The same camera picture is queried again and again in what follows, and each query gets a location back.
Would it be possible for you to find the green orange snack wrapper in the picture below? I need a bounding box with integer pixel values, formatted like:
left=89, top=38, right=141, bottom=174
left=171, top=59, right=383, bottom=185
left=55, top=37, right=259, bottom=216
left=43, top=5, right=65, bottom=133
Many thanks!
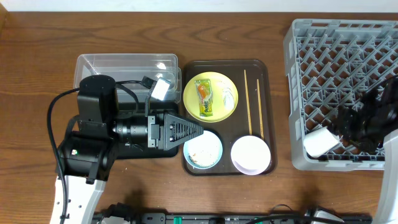
left=194, top=79, right=213, bottom=117

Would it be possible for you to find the white cup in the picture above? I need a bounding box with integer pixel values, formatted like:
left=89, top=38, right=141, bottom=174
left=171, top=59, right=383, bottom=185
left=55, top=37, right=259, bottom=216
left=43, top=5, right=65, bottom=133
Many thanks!
left=303, top=127, right=340, bottom=158

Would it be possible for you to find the white napkin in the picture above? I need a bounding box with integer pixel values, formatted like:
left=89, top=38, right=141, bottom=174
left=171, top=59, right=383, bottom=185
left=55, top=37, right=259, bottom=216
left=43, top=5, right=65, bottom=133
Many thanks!
left=218, top=82, right=234, bottom=110

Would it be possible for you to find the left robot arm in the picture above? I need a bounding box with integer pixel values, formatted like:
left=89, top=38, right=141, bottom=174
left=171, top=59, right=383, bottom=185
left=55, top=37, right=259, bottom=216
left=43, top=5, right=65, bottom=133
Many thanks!
left=47, top=75, right=204, bottom=223

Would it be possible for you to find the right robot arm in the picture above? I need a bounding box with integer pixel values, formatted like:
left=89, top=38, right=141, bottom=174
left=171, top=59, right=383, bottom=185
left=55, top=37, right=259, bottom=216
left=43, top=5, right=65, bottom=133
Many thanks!
left=333, top=77, right=397, bottom=223

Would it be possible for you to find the grey dishwasher rack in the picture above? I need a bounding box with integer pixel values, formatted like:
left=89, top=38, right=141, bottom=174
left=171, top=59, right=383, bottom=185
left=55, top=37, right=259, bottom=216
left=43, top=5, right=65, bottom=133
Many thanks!
left=283, top=19, right=397, bottom=171

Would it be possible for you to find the blue bowl with rice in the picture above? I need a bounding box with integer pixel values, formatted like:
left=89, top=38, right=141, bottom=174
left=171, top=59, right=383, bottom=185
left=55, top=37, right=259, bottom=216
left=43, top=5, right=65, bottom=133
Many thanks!
left=183, top=131, right=223, bottom=170

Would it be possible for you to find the black plastic bin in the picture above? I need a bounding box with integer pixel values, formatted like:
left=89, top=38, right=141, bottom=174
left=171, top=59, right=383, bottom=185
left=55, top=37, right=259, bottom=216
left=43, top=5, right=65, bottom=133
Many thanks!
left=113, top=101, right=178, bottom=159

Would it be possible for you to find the clear plastic bin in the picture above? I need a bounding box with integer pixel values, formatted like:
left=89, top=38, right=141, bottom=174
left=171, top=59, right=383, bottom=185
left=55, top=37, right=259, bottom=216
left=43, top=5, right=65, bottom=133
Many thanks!
left=73, top=54, right=182, bottom=104

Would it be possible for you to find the yellow plate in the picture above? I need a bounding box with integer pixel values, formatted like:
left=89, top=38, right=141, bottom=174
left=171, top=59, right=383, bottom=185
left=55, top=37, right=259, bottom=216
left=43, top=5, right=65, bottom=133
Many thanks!
left=183, top=72, right=239, bottom=123

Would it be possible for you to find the dark brown serving tray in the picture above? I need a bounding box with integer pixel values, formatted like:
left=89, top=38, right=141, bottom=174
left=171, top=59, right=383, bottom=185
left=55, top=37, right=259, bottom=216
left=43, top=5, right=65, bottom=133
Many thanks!
left=182, top=59, right=277, bottom=176

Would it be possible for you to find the white lilac bowl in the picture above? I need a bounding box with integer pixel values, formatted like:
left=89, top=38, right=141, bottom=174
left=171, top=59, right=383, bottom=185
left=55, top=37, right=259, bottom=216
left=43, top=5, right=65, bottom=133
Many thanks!
left=230, top=135, right=271, bottom=175

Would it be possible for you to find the wooden chopstick left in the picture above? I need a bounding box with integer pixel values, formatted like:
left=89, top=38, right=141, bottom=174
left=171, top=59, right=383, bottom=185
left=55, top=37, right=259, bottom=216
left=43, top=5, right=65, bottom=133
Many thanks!
left=244, top=70, right=252, bottom=135

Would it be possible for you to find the black equipment rail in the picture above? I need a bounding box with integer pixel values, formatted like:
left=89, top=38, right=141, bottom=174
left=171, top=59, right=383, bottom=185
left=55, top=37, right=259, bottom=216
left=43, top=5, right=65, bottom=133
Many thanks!
left=91, top=203, right=373, bottom=224

